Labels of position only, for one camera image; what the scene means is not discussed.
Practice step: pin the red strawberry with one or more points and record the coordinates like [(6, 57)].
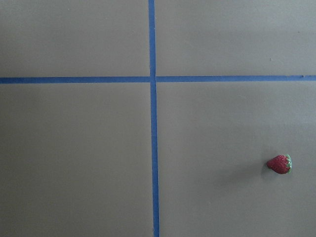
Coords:
[(281, 164)]

